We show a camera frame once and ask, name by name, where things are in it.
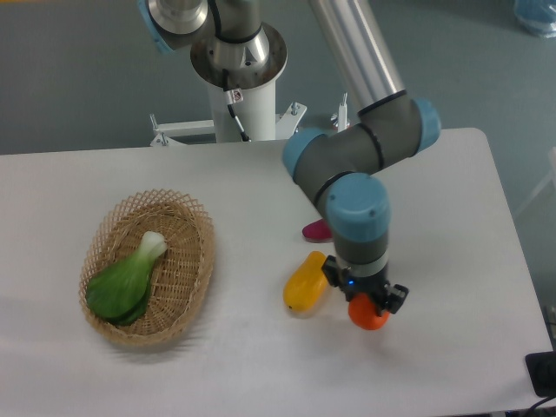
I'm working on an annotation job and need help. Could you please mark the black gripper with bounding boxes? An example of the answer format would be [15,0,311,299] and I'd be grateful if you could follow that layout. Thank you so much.
[322,255,409,317]

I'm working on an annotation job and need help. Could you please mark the orange fruit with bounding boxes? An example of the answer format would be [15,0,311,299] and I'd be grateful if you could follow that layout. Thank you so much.
[347,294,390,331]

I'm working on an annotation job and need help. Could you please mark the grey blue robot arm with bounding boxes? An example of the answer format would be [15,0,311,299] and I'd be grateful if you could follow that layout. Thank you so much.
[138,1,440,317]

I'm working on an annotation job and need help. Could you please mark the yellow mango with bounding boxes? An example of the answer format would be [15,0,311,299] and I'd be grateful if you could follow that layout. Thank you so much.
[282,251,329,314]

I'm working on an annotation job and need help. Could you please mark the purple sweet potato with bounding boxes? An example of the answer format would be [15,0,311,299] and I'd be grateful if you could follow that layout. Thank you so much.
[301,218,333,243]

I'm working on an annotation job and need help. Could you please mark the woven wicker basket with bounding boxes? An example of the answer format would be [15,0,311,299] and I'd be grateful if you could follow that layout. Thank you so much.
[79,189,215,347]

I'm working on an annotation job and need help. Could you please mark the black device at edge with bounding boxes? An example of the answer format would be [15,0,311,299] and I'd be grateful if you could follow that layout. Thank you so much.
[525,351,555,397]

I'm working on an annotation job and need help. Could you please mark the green bok choy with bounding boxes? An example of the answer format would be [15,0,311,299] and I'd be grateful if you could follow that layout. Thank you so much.
[85,231,167,326]

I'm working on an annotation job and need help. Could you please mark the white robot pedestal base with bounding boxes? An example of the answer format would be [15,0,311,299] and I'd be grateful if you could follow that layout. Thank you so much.
[149,23,308,147]

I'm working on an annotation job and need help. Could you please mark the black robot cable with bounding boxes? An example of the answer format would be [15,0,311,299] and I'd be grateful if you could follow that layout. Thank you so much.
[221,69,252,142]

